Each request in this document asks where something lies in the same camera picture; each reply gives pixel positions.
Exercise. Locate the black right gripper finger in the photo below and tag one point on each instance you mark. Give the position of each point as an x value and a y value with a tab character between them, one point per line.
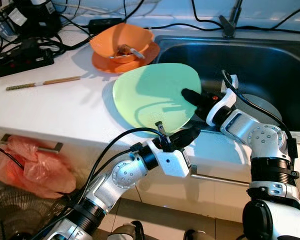
191	96

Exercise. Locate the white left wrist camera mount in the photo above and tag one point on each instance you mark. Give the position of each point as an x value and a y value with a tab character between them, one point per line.
172	160

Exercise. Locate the white ribbed bowl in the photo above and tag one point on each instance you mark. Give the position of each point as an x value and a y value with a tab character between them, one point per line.
265	107

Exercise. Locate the wooden chopstick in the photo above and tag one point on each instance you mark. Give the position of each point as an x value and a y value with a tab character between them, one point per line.
55	80
20	87

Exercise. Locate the black power brick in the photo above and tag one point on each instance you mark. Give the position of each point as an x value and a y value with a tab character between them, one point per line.
102	24

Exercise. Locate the grey robot foot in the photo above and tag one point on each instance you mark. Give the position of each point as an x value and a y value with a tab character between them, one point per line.
197	235
127	231

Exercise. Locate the stainless steel sink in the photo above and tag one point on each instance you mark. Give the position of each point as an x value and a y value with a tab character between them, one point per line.
260	65

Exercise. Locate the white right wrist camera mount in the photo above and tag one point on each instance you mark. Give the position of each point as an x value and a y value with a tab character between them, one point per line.
224	102

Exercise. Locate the green plate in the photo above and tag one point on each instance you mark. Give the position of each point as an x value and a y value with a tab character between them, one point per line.
150	95

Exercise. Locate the grey left robot foot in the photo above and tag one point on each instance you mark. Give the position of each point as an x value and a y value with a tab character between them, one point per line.
127	231

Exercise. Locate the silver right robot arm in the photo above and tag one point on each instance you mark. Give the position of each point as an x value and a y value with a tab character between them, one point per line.
260	137

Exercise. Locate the black power adapter white label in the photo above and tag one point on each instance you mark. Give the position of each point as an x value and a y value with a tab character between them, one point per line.
15	17
42	20

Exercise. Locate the orange plate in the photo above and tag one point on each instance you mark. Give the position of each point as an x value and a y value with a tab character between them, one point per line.
150	60

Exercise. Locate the dark metal faucet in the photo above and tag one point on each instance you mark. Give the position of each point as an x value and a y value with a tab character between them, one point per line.
229	27

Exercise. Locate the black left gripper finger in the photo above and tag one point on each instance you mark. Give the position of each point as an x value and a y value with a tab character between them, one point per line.
192	132
189	142

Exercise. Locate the black power strip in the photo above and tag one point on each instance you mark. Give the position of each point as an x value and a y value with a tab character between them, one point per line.
20	62

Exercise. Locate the orange bowl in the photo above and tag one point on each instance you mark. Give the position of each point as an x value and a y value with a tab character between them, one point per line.
110	37

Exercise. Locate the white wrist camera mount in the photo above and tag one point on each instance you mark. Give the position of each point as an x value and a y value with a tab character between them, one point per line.
172	160
224	102

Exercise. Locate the silver metal utensil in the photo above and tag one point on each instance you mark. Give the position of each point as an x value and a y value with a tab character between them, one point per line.
136	51

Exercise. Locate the red plastic bag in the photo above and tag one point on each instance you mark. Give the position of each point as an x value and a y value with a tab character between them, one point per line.
35	172

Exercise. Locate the grey right robot foot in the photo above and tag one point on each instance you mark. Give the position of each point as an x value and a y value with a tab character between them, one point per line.
197	235

